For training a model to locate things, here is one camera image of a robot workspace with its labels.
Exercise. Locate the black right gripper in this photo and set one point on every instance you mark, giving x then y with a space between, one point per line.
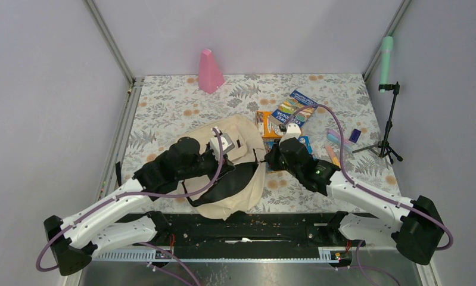
272 156

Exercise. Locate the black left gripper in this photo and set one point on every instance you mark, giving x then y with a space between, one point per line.
226 166

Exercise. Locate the beige canvas backpack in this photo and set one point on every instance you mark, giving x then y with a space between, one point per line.
237 185

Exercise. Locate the dark blue treehouse book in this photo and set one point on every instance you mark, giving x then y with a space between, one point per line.
296 108

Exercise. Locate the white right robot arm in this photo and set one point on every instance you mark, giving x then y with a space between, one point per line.
413 226

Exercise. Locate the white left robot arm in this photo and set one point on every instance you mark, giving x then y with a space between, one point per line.
75 240

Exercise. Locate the light blue paperback book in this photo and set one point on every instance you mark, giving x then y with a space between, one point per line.
270 142

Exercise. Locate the orange paperback book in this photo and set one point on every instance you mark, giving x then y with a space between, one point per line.
266 127

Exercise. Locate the yellow highlighter pen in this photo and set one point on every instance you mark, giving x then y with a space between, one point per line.
332 155

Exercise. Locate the light blue highlighter pen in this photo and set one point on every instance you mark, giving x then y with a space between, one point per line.
347 147

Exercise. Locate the pink highlighter pen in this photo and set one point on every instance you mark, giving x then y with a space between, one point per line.
334 132

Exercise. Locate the purple toy brick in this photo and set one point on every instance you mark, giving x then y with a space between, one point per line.
355 135

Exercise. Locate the pink cone block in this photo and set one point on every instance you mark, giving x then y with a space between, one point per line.
210 78

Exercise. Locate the black tripod stand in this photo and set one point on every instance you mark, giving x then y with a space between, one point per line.
382 148

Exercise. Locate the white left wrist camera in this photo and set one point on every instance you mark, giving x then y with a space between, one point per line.
220 143

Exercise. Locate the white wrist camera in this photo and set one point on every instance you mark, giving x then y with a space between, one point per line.
290 130
220 143

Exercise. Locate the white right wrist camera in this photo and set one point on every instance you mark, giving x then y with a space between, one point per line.
290 130

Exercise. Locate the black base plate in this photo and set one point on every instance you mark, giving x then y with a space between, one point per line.
302 229

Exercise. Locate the aluminium cable duct rail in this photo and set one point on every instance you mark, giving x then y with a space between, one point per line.
230 253

